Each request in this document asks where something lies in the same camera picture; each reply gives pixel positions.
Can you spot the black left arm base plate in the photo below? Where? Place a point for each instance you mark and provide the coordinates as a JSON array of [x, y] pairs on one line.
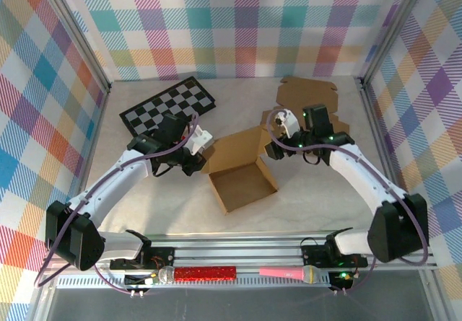
[[162, 256]]

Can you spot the black and grey chessboard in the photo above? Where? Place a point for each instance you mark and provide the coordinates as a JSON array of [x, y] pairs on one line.
[[162, 104]]

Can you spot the red glitter microphone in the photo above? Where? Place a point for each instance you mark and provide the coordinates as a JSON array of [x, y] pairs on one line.
[[205, 274]]

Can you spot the aluminium frame rail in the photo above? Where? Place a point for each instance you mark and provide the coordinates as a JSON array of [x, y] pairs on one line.
[[234, 252]]

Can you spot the small brown cardboard box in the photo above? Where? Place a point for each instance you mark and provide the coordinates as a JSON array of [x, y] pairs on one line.
[[242, 187]]

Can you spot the large brown cardboard box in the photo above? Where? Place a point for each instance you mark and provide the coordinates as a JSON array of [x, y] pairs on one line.
[[307, 92]]

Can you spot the pink microphone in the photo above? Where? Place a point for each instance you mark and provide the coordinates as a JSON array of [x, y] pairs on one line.
[[285, 273]]

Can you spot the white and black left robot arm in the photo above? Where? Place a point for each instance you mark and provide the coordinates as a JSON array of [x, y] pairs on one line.
[[115, 176]]

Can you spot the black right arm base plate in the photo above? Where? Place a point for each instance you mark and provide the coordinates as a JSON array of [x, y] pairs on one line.
[[314, 254]]

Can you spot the aluminium frame post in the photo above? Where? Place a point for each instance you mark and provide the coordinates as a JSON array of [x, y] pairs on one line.
[[391, 32], [77, 36]]

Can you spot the small black controller board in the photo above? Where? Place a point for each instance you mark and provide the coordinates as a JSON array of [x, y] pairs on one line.
[[135, 279], [343, 278]]

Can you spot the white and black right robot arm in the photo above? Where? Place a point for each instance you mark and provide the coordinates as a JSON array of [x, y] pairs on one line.
[[353, 173]]

